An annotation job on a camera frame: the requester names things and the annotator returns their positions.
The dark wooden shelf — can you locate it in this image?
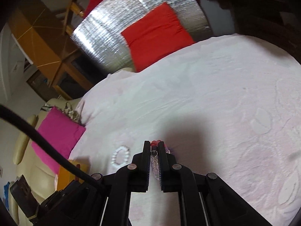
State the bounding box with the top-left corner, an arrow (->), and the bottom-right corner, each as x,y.
183,0 -> 301,64

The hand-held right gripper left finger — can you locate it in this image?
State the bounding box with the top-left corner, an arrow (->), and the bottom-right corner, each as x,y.
90,140 -> 151,226

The patterned cloth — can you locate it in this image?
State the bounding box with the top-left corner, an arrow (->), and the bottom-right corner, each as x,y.
41,101 -> 81,124

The silver foil sheet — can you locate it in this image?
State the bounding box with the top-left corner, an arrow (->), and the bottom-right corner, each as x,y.
71,0 -> 211,73

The pink clear bead bracelet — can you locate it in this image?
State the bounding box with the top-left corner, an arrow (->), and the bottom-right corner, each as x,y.
150,144 -> 171,182

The cream leather sofa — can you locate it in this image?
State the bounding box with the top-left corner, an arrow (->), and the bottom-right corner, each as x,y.
9,67 -> 134,225

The wooden table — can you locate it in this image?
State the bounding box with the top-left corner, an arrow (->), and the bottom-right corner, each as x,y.
11,0 -> 94,99

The white bead bracelet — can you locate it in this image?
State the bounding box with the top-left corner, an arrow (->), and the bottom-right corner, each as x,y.
111,146 -> 130,166

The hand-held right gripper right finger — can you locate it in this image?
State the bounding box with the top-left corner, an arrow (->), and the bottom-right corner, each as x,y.
158,140 -> 273,226

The pink cushion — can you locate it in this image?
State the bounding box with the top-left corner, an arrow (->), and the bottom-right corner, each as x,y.
31,106 -> 86,175

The white textured blanket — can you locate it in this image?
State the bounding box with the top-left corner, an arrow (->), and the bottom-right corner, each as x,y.
68,33 -> 301,226

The orange box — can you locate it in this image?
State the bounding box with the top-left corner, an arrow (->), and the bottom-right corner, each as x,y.
57,161 -> 81,191

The black cable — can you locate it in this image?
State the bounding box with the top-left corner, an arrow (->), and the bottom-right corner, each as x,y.
0,105 -> 104,189

